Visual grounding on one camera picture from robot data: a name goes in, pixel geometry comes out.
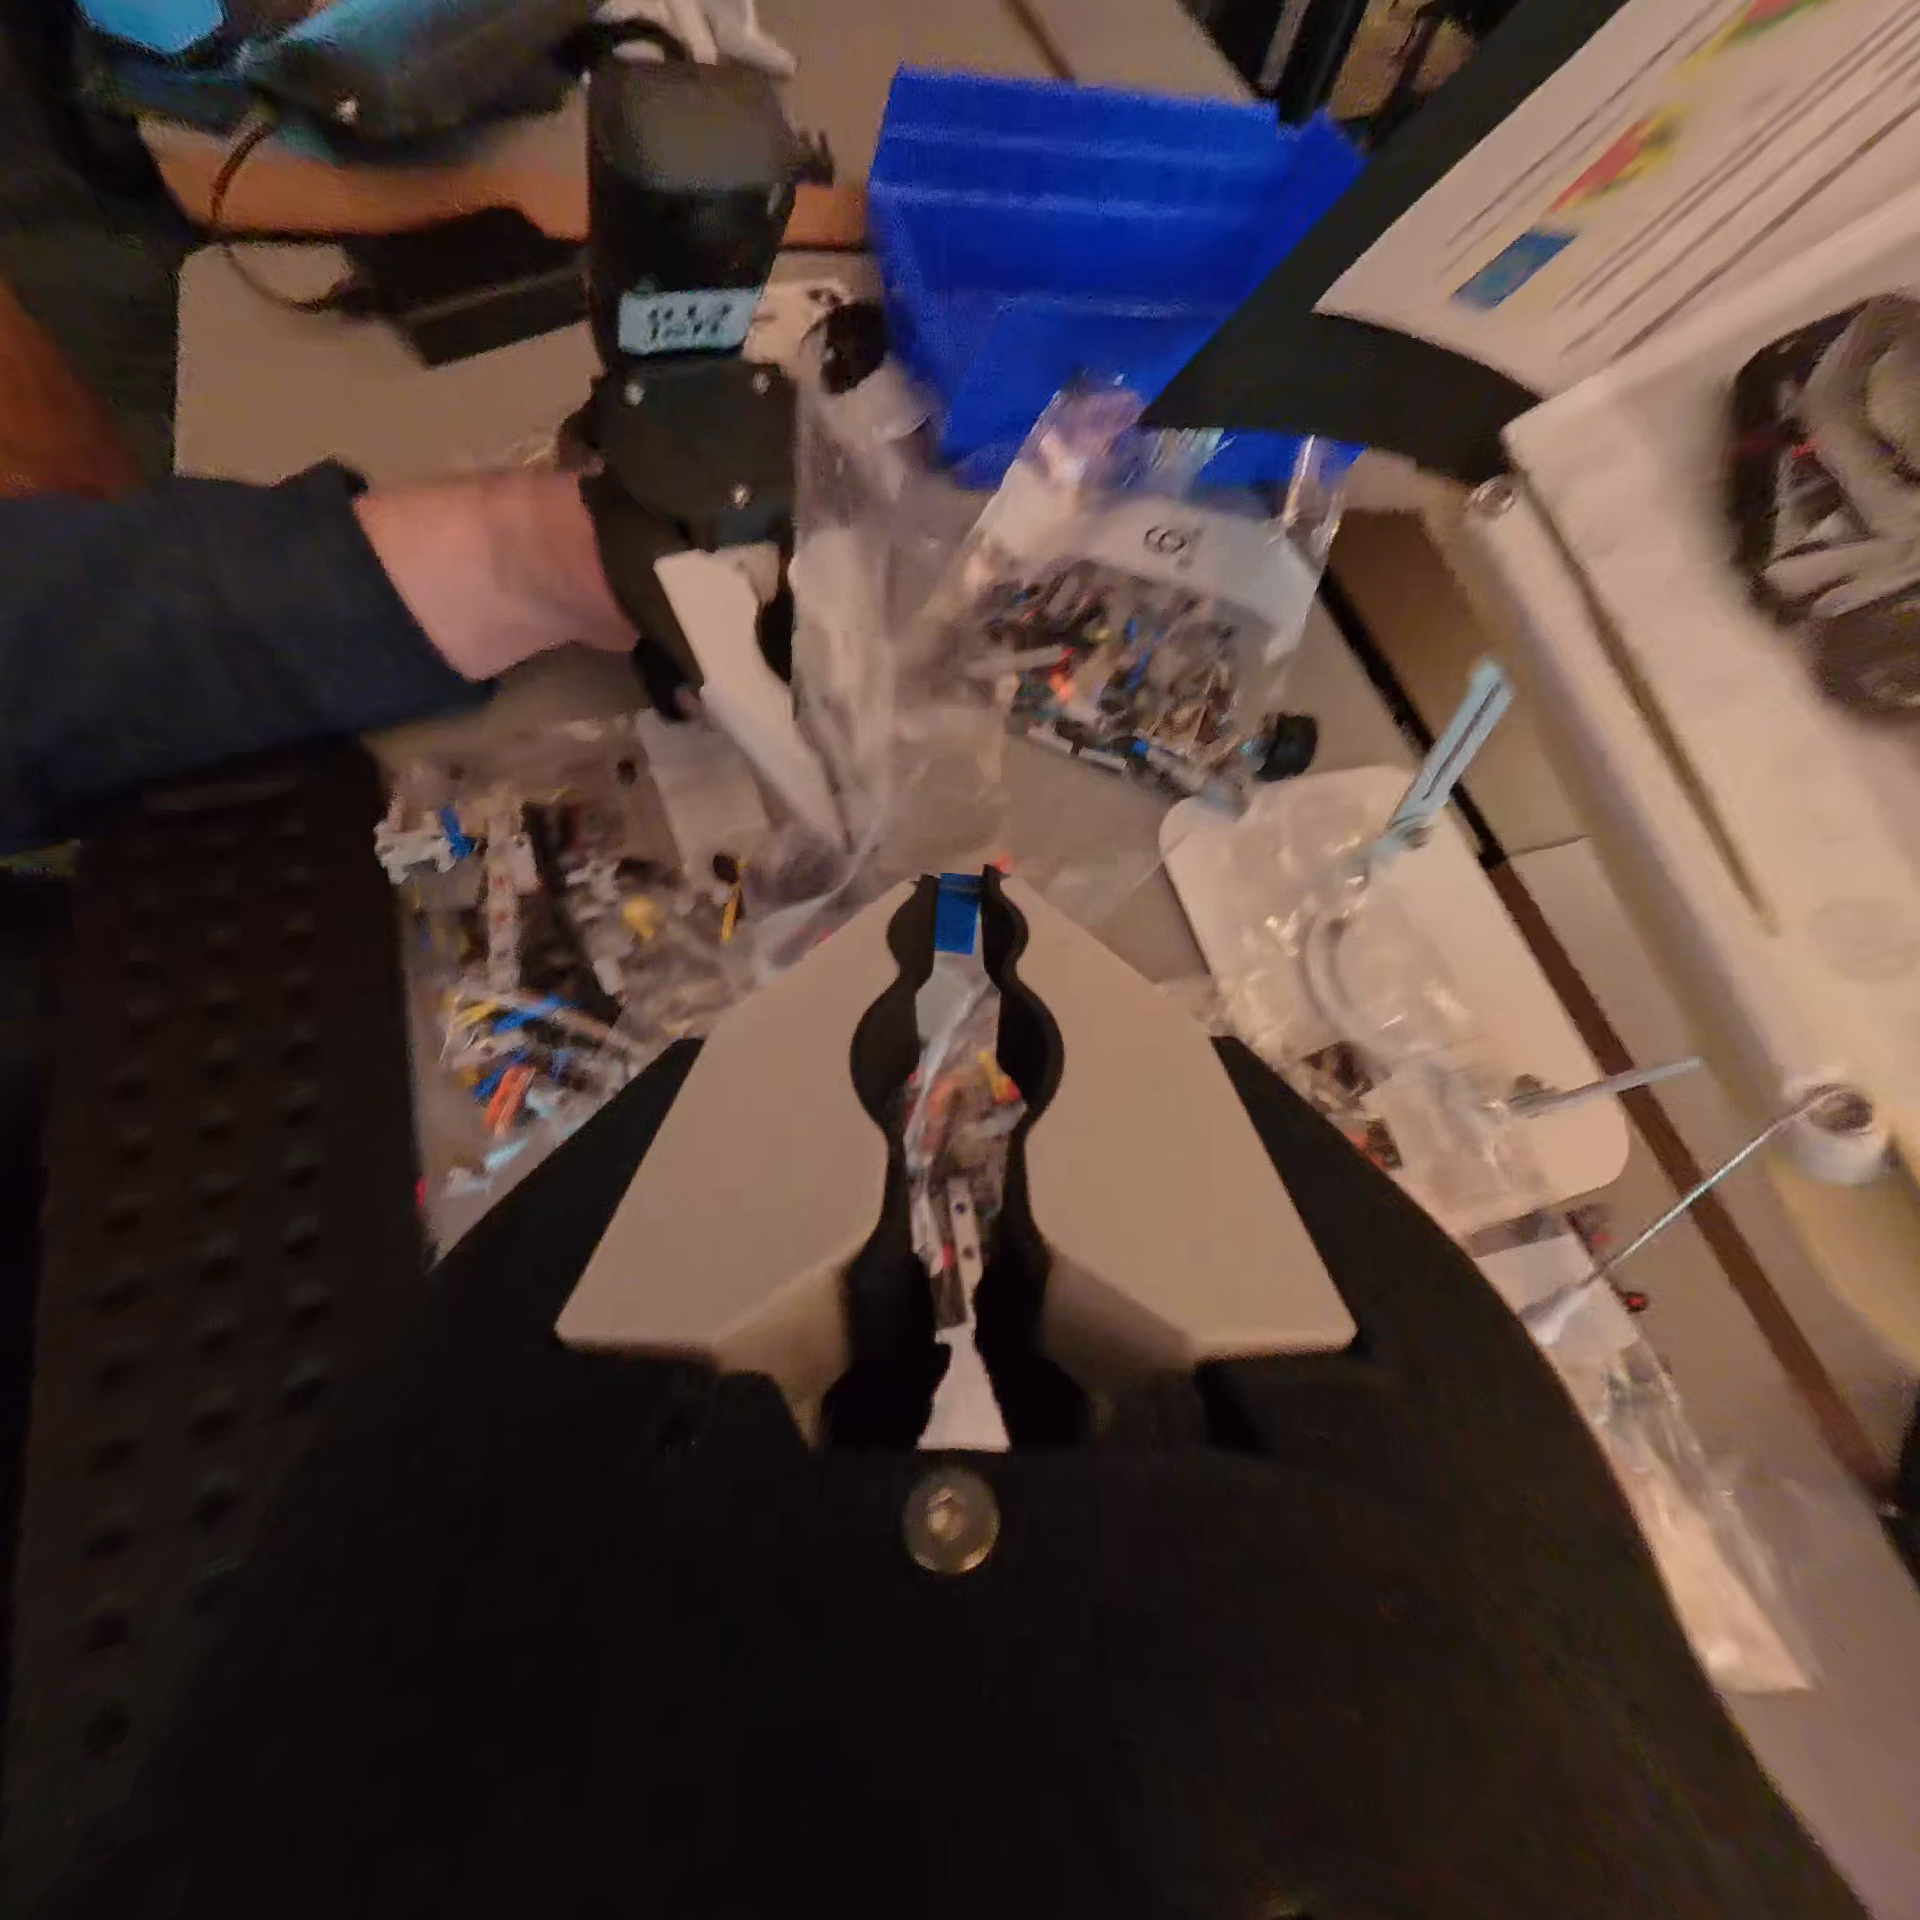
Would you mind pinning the person's left forearm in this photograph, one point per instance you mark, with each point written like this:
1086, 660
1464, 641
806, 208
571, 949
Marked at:
181, 645

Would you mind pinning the blue plastic bin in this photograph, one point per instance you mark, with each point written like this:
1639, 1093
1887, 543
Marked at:
1051, 227

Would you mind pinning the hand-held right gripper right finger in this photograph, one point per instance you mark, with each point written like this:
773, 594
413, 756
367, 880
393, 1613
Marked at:
1186, 1200

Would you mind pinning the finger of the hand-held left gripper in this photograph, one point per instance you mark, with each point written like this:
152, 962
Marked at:
824, 631
722, 645

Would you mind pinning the light blue slotted bar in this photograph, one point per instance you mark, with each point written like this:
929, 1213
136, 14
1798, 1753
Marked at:
1606, 1087
1448, 765

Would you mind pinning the empty clear plastic bag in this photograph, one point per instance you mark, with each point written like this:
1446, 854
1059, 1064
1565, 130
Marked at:
1321, 931

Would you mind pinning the white printed paper sheet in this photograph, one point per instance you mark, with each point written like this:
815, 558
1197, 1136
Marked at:
1652, 181

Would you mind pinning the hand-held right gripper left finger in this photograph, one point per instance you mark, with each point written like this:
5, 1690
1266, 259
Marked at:
722, 1200

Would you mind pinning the person's left hand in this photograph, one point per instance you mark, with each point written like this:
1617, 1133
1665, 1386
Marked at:
496, 570

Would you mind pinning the black power adapter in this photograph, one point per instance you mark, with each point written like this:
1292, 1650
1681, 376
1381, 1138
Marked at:
465, 285

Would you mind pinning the white sticker sheet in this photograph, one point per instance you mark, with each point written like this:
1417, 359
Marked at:
780, 323

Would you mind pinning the black pointed panel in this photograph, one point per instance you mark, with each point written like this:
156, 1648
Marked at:
1381, 361

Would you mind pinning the black round knob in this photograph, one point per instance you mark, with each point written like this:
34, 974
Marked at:
1288, 747

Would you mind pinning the dark perforated panel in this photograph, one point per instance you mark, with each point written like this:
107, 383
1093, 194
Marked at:
227, 1275

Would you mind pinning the small open parts bag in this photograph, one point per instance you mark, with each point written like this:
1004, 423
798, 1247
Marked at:
525, 931

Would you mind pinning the lego instruction booklet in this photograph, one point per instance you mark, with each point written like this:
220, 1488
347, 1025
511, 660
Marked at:
1696, 676

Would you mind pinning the white rounded container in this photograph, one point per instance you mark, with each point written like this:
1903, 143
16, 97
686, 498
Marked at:
1592, 722

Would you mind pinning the white rod with ball end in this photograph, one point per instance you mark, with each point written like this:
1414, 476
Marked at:
1696, 1200

